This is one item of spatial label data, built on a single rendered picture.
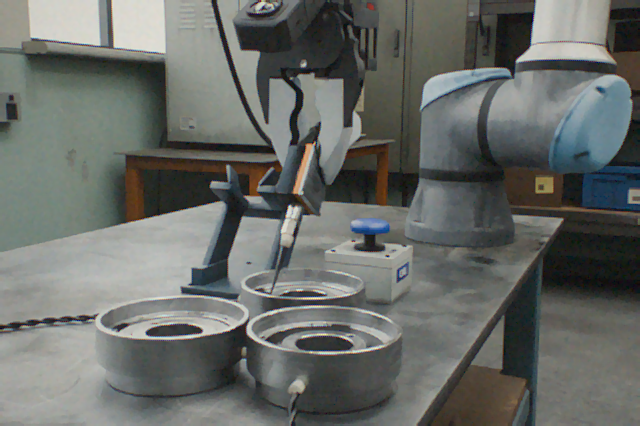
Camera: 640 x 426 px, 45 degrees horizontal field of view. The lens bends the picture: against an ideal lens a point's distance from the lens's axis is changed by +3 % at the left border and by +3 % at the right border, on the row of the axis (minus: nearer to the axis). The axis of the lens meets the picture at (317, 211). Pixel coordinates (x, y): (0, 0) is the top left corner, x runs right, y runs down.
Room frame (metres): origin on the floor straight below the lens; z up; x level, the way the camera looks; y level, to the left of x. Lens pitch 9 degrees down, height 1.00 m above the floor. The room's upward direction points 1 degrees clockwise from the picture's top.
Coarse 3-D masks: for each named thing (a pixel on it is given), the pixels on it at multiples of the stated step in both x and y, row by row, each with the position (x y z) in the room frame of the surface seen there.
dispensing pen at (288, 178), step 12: (312, 132) 0.67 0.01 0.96; (312, 144) 0.67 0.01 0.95; (288, 156) 0.65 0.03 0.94; (300, 156) 0.64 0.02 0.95; (288, 168) 0.64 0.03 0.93; (288, 180) 0.63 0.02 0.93; (276, 192) 0.63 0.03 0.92; (288, 192) 0.63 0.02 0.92; (288, 204) 0.64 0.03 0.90; (300, 204) 0.64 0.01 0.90; (288, 216) 0.63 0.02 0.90; (300, 216) 0.63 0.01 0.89; (288, 228) 0.62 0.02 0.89; (288, 240) 0.62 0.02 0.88; (276, 276) 0.61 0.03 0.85
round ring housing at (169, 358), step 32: (96, 320) 0.51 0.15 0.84; (128, 320) 0.55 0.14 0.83; (192, 320) 0.55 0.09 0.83; (224, 320) 0.55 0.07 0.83; (96, 352) 0.50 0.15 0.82; (128, 352) 0.47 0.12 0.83; (160, 352) 0.47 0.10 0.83; (192, 352) 0.47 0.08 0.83; (224, 352) 0.49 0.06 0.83; (128, 384) 0.48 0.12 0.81; (160, 384) 0.47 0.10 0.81; (192, 384) 0.48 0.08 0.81
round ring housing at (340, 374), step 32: (256, 320) 0.51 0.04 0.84; (288, 320) 0.54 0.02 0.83; (320, 320) 0.54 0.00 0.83; (352, 320) 0.54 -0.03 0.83; (384, 320) 0.52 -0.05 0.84; (256, 352) 0.47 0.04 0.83; (288, 352) 0.45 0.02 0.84; (320, 352) 0.44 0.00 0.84; (352, 352) 0.45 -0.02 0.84; (384, 352) 0.46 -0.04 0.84; (256, 384) 0.48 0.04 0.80; (288, 384) 0.45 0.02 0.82; (320, 384) 0.44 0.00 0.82; (352, 384) 0.45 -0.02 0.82; (384, 384) 0.46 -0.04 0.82
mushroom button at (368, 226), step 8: (352, 224) 0.74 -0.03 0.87; (360, 224) 0.73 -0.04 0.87; (368, 224) 0.73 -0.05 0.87; (376, 224) 0.73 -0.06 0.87; (384, 224) 0.73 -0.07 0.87; (352, 232) 0.74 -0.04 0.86; (360, 232) 0.73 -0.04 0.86; (368, 232) 0.73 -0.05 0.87; (376, 232) 0.73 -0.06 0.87; (384, 232) 0.73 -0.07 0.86; (368, 240) 0.74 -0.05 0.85
